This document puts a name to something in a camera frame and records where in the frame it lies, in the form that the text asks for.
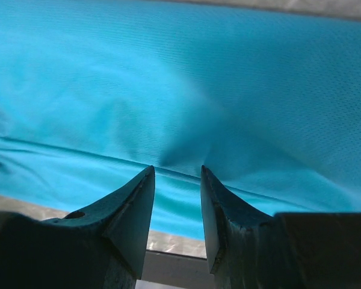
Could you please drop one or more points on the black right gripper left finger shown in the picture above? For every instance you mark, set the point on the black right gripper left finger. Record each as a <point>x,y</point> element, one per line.
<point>102,245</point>

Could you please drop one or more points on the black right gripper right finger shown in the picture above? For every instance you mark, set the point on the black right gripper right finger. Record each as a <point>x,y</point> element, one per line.
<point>247,248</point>

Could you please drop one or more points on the teal t-shirt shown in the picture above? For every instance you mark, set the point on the teal t-shirt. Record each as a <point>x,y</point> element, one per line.
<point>92,92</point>

